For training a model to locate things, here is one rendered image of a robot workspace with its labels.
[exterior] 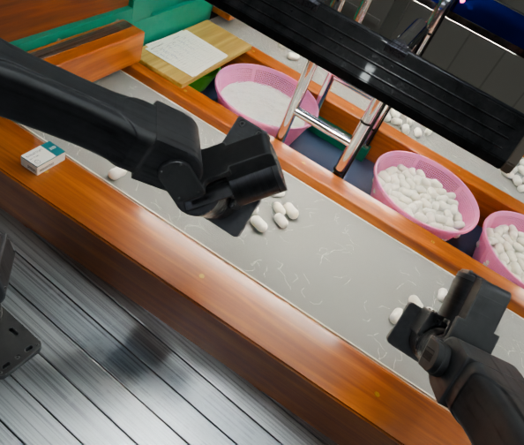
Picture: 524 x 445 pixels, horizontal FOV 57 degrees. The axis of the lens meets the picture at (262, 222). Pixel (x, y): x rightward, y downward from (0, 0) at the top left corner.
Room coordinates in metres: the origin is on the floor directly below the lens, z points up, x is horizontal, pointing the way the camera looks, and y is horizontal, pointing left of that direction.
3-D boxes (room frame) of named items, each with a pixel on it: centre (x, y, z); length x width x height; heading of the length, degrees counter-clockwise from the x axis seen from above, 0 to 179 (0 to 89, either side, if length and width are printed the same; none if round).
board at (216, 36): (1.09, 0.33, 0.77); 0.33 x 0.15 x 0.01; 169
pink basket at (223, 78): (1.05, 0.12, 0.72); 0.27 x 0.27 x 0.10
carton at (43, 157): (0.54, 0.37, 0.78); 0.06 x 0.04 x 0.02; 169
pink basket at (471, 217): (0.97, -0.31, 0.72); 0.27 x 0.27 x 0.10
